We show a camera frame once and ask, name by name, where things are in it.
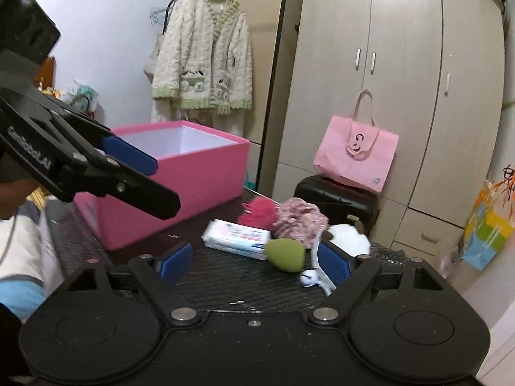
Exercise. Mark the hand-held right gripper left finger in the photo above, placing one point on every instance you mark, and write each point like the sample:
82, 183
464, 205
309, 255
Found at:
175, 265

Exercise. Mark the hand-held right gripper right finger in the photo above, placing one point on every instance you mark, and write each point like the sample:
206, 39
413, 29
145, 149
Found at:
334, 263

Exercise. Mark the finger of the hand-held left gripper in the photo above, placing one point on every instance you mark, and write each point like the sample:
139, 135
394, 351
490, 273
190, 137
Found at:
128, 155
153, 203

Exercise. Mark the white plush toy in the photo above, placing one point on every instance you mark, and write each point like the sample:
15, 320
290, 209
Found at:
350, 237

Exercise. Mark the green sponge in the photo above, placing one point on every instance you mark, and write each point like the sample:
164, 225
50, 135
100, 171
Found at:
285, 255

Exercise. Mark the pink cardboard box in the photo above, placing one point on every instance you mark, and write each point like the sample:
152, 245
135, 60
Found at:
201, 177

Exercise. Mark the pink floral scrunchie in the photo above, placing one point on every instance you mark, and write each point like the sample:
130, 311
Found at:
301, 217

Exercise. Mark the white tissue pack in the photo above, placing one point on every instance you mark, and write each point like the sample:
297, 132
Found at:
233, 239

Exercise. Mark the pink fuzzy pouf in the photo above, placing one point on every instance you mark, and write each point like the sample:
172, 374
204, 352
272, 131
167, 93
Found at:
259, 213

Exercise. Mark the person's left forearm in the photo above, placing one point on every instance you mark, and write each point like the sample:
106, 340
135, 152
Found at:
16, 201

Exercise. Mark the yellow cloth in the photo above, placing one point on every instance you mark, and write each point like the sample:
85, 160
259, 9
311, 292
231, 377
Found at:
36, 200

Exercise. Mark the black suitcase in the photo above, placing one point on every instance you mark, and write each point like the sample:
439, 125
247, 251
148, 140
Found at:
338, 201

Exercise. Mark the black honeycomb mat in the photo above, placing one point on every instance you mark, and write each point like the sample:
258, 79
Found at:
241, 285

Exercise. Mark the green white tissue package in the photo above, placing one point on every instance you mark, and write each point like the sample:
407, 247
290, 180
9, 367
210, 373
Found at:
86, 90

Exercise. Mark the cream canvas tote bag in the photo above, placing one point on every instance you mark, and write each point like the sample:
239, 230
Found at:
151, 64

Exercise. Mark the white cloth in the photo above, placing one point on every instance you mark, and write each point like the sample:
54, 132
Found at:
20, 249

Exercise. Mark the white fluffy pants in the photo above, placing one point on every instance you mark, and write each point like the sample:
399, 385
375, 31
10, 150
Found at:
229, 122

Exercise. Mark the pink tote bag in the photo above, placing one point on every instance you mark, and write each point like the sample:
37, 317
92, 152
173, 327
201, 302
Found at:
354, 157

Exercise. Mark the clear plastic bag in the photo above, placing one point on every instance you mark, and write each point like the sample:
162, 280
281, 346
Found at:
450, 261

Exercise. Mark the white fluffy cardigan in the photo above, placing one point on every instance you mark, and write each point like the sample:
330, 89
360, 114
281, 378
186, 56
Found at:
201, 48

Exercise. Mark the colourful gift bag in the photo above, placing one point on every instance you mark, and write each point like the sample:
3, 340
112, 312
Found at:
487, 229

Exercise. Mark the blue cloth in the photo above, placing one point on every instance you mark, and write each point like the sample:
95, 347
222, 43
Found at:
20, 301

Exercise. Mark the beige tall cabinet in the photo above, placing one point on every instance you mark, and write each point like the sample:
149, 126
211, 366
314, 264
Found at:
263, 68

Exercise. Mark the black metal clothes rack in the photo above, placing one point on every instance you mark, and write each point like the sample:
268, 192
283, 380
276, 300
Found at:
281, 28

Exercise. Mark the beige three-door wardrobe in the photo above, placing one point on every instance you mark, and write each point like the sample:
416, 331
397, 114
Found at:
402, 28

